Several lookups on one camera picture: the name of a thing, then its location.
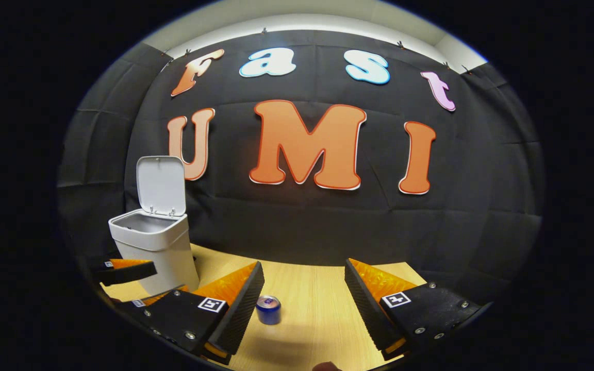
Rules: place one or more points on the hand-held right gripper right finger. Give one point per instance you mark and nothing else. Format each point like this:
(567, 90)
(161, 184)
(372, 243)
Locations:
(366, 304)

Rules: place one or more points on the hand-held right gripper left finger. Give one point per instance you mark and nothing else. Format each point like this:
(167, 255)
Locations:
(243, 304)

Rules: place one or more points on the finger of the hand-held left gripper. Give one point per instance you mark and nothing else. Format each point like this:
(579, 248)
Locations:
(155, 298)
(127, 273)

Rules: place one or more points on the blue pop can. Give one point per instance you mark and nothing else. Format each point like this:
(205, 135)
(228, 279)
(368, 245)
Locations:
(268, 312)

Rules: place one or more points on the white desktop garbage bin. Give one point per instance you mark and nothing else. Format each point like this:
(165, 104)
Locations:
(163, 252)

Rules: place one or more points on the wooden desktop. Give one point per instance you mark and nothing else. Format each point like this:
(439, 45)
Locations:
(312, 288)

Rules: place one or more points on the black backdrop cloth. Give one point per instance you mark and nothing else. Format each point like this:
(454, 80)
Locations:
(286, 226)

